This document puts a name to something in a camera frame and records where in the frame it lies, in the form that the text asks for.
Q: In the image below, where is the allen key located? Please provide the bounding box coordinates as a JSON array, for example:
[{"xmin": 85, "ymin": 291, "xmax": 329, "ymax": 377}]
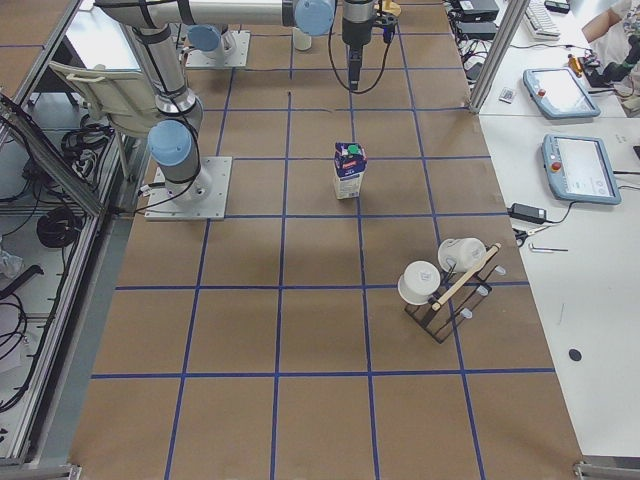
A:
[{"xmin": 529, "ymin": 243, "xmax": 568, "ymax": 253}]

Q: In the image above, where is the black power adapter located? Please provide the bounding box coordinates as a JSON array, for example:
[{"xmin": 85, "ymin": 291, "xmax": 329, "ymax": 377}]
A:
[{"xmin": 507, "ymin": 203, "xmax": 547, "ymax": 225}]

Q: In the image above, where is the lower teach pendant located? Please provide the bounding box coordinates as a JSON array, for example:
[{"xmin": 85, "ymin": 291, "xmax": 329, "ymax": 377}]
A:
[{"xmin": 541, "ymin": 134, "xmax": 621, "ymax": 205}]

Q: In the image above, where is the grey office chair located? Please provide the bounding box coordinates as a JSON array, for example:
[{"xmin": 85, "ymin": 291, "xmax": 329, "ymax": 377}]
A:
[{"xmin": 49, "ymin": 61, "xmax": 163, "ymax": 138}]

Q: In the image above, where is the blue white milk carton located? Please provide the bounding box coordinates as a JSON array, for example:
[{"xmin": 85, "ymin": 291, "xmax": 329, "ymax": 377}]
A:
[{"xmin": 334, "ymin": 142, "xmax": 367, "ymax": 200}]

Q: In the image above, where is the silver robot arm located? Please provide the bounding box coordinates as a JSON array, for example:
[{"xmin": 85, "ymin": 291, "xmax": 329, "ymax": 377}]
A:
[
  {"xmin": 187, "ymin": 24, "xmax": 236, "ymax": 56},
  {"xmin": 95, "ymin": 1, "xmax": 337, "ymax": 117}
]

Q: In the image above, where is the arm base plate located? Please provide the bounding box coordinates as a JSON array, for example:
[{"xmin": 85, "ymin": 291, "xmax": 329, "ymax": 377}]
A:
[
  {"xmin": 184, "ymin": 25, "xmax": 250, "ymax": 70},
  {"xmin": 144, "ymin": 156, "xmax": 232, "ymax": 221}
]

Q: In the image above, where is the aluminium frame post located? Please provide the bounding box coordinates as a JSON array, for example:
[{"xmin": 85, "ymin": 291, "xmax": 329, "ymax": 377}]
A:
[{"xmin": 468, "ymin": 0, "xmax": 529, "ymax": 113}]

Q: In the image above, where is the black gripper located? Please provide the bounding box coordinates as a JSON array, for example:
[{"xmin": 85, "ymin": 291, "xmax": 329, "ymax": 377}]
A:
[{"xmin": 342, "ymin": 0, "xmax": 375, "ymax": 91}]

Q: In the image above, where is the teach pendant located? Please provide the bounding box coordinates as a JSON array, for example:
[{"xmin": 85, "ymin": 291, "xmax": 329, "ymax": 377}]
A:
[
  {"xmin": 541, "ymin": 134, "xmax": 621, "ymax": 205},
  {"xmin": 522, "ymin": 68, "xmax": 601, "ymax": 119}
]

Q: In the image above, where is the white mug on rack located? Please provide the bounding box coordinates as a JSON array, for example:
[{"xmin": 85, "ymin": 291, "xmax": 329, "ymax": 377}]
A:
[
  {"xmin": 397, "ymin": 260, "xmax": 441, "ymax": 306},
  {"xmin": 438, "ymin": 238, "xmax": 486, "ymax": 273}
]

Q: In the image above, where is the white keyboard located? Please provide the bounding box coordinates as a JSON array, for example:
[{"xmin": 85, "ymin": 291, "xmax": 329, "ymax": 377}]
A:
[{"xmin": 522, "ymin": 1, "xmax": 561, "ymax": 41}]

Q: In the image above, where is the upper teach pendant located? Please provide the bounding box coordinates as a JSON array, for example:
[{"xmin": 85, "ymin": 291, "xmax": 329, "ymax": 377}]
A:
[{"xmin": 522, "ymin": 68, "xmax": 601, "ymax": 119}]

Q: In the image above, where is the white cup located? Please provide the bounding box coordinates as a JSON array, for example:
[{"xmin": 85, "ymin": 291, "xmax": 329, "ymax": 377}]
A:
[{"xmin": 292, "ymin": 27, "xmax": 312, "ymax": 52}]

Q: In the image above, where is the black wire mug rack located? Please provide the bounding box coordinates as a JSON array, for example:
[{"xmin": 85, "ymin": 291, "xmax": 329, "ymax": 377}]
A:
[{"xmin": 404, "ymin": 243, "xmax": 505, "ymax": 344}]

